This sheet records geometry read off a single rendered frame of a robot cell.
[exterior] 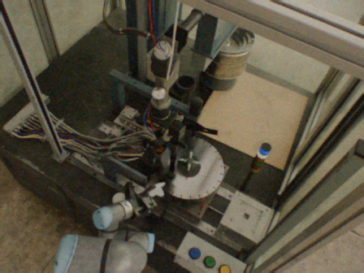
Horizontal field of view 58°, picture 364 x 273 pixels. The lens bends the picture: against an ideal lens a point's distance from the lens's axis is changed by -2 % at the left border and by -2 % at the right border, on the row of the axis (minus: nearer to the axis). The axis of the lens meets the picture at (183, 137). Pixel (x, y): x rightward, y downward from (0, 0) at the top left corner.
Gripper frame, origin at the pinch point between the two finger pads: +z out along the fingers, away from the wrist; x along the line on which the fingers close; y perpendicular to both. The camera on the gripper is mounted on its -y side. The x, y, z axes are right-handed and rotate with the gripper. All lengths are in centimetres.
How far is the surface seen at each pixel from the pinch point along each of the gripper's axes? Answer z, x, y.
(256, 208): 25.4, 18.5, 34.0
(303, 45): -64, 94, 31
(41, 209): 8, -102, -66
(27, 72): -46, 28, -51
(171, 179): 2.5, 9.1, 1.1
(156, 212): 0.0, -7.8, 6.0
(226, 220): 12.5, 10.4, 29.7
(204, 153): 20.4, 20.5, -0.3
